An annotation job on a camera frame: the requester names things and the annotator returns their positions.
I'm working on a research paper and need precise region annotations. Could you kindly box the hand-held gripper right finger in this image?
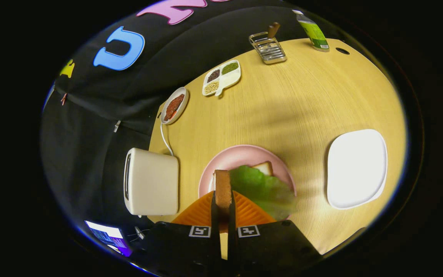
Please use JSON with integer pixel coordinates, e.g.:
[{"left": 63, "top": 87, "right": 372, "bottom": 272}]
[{"left": 228, "top": 190, "right": 323, "bottom": 277}]

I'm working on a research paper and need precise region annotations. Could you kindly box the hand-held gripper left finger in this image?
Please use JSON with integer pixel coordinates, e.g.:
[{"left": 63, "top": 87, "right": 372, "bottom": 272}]
[{"left": 139, "top": 190, "right": 222, "bottom": 277}]

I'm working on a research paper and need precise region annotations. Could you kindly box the toasted bread slice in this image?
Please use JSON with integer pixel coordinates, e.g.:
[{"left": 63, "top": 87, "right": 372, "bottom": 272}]
[{"left": 213, "top": 170, "right": 233, "bottom": 211}]

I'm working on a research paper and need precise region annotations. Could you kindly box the green lettuce leaf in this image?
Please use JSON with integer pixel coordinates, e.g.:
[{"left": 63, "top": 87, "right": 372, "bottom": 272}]
[{"left": 229, "top": 165, "right": 298, "bottom": 221}]

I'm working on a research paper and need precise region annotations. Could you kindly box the small white bread slice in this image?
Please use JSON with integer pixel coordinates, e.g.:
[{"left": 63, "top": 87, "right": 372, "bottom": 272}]
[{"left": 251, "top": 161, "right": 274, "bottom": 177}]

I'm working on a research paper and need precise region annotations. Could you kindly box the white toaster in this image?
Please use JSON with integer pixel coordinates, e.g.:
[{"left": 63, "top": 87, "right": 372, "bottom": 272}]
[{"left": 123, "top": 148, "right": 179, "bottom": 216}]

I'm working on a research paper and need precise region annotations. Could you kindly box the pink round plate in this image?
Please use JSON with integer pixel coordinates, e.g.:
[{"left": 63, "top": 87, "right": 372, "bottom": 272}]
[{"left": 198, "top": 145, "right": 297, "bottom": 220}]

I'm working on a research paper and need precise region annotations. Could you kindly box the computer monitor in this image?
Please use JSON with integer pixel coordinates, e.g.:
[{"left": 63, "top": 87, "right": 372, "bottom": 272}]
[{"left": 85, "top": 220, "right": 133, "bottom": 257}]

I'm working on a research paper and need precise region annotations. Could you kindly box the red meat slice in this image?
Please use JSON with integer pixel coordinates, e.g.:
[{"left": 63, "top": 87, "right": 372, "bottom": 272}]
[{"left": 164, "top": 93, "right": 185, "bottom": 122}]

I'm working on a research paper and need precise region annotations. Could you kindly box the white square plate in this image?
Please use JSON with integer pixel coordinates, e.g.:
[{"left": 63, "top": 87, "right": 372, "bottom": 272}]
[{"left": 326, "top": 129, "right": 388, "bottom": 210}]

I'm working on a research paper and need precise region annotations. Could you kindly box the round grey plate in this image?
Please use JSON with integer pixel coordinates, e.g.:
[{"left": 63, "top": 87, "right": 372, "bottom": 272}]
[{"left": 160, "top": 87, "right": 190, "bottom": 125}]

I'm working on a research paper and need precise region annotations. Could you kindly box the white divided bean dish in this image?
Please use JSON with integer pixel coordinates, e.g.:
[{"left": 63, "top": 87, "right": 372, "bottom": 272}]
[{"left": 202, "top": 60, "right": 242, "bottom": 97}]

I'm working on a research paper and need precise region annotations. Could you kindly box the green label plastic bottle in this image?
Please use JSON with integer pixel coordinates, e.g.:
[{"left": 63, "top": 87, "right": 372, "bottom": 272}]
[{"left": 292, "top": 9, "right": 330, "bottom": 52}]

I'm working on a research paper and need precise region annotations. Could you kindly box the white power cable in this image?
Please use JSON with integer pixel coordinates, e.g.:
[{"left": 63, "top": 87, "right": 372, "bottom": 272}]
[{"left": 160, "top": 122, "right": 175, "bottom": 157}]

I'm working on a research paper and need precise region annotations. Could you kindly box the metal wire rack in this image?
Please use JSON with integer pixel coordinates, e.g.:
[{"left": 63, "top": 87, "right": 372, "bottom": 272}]
[{"left": 248, "top": 22, "right": 287, "bottom": 65}]

